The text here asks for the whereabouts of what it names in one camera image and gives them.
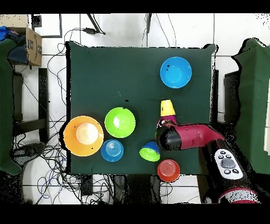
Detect small light blue bowl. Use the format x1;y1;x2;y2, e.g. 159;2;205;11
100;138;124;163

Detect large green bowl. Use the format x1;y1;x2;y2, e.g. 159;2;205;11
104;107;137;138

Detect dark blue bag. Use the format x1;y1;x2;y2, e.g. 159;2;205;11
0;25;29;65

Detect cardboard box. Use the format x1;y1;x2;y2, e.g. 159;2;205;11
0;14;43;67

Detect dark green tablecloth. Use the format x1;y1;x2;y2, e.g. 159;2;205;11
66;41;218;175

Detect large light blue bowl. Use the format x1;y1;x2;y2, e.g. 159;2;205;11
159;56;192;89

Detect green covered side table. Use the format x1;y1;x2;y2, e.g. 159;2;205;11
0;39;22;175
230;38;270;175

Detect black power adapter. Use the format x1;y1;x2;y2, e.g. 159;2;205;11
83;27;106;35

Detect tangled floor cables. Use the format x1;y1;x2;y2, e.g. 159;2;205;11
12;28;114;204

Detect red plastic bowl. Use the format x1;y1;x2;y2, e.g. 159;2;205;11
157;159;181;183

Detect small green ribbed bowl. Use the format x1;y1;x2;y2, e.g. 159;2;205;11
139;147;161;163

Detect dark grey pedestal leg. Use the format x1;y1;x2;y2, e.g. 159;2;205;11
11;143;45;164

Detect dark blue bowl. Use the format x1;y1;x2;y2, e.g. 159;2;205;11
141;141;161;156

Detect yellow ribbed plastic cup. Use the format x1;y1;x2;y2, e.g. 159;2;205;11
160;99;176;117

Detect large yellow bowl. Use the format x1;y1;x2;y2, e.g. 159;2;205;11
63;115;104;157

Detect purple plastic cup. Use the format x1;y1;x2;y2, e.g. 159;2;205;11
161;114;178;125

